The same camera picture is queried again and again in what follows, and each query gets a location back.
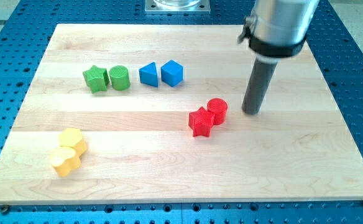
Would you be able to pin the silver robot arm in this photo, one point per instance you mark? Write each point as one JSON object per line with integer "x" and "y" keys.
{"x": 277, "y": 28}

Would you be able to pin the red star block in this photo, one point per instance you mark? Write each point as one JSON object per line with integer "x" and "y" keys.
{"x": 201, "y": 122}

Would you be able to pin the red cylinder block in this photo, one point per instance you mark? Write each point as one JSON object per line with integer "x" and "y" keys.
{"x": 219, "y": 108}

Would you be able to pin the blue cube block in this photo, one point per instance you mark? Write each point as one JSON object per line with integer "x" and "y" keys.
{"x": 171, "y": 73}

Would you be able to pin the blue triangle block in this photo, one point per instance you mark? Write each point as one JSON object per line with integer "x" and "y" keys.
{"x": 148, "y": 75}

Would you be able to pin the wooden board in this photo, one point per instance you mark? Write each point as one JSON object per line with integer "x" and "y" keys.
{"x": 140, "y": 146}

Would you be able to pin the green cylinder block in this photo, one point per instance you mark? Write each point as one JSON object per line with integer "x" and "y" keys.
{"x": 119, "y": 76}

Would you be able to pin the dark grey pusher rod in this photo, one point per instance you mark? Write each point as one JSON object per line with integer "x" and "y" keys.
{"x": 259, "y": 81}

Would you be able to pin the green star block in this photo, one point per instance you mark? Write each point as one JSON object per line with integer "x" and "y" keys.
{"x": 96, "y": 79}

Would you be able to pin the yellow hexagon block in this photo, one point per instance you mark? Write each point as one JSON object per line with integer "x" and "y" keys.
{"x": 72, "y": 137}

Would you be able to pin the yellow heart block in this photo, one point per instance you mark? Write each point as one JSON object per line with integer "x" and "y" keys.
{"x": 64, "y": 160}

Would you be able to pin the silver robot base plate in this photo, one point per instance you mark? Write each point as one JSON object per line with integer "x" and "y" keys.
{"x": 177, "y": 6}

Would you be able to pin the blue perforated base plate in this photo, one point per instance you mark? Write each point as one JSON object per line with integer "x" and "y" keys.
{"x": 335, "y": 37}

